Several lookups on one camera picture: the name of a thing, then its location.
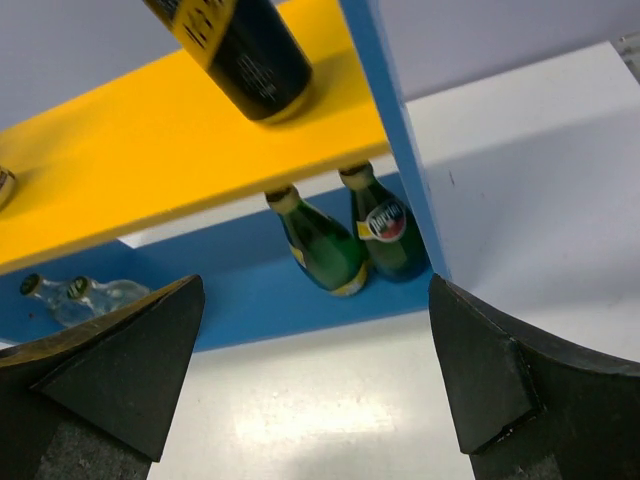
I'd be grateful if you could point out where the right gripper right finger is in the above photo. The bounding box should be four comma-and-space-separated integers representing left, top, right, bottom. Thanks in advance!
429, 275, 639, 479

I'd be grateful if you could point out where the black yellow can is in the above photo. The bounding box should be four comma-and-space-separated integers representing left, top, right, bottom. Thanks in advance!
146, 0, 313, 123

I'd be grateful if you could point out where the aluminium side rail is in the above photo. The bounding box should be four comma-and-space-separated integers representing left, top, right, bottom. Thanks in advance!
616, 32, 640, 82

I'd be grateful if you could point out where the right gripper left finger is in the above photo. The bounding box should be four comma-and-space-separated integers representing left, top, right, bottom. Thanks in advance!
1, 275, 205, 479

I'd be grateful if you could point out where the green Perrier bottle red label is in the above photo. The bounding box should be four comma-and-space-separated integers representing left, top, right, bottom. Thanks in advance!
339, 161, 430, 282

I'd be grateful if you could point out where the clear Chang bottle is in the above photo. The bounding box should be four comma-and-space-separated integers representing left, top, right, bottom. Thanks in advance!
66, 276, 151, 316
19, 273, 93, 328

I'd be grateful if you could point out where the green bottle yellow label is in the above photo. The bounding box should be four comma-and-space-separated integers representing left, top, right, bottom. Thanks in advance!
265, 185, 368, 297

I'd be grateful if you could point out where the blue and yellow wooden shelf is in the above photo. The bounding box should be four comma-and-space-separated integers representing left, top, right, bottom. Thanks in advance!
1, 1, 431, 350

